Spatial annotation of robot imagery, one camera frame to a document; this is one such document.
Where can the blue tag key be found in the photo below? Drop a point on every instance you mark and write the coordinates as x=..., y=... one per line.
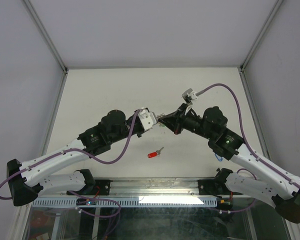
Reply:
x=219, y=158

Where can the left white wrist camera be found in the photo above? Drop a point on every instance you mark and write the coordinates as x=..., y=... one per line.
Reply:
x=147, y=118

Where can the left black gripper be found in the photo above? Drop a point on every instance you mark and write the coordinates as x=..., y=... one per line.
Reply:
x=135, y=115

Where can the red tag key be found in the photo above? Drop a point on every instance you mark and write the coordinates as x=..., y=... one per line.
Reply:
x=155, y=153

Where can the metal keyring with yellow handle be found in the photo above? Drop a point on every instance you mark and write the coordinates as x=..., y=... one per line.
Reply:
x=160, y=116

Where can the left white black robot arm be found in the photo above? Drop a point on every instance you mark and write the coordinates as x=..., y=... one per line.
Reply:
x=29, y=179

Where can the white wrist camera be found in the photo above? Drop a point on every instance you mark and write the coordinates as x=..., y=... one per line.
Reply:
x=190, y=97
x=147, y=118

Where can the aluminium mounting rail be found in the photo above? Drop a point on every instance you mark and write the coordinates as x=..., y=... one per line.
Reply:
x=136, y=187

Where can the right aluminium frame post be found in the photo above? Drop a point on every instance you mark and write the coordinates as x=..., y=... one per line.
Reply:
x=262, y=33

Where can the white slotted cable duct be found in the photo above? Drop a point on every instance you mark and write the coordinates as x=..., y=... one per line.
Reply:
x=151, y=201

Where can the left aluminium frame post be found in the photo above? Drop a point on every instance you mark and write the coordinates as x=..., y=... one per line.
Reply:
x=44, y=34

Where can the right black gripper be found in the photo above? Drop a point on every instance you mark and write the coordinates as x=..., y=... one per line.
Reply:
x=181, y=114

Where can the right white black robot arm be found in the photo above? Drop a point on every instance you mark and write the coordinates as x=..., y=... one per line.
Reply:
x=275, y=186

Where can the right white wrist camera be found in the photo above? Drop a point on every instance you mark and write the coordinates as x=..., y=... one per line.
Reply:
x=190, y=97

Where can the aluminium frame post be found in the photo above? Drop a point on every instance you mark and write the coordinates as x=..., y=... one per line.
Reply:
x=44, y=34
x=262, y=33

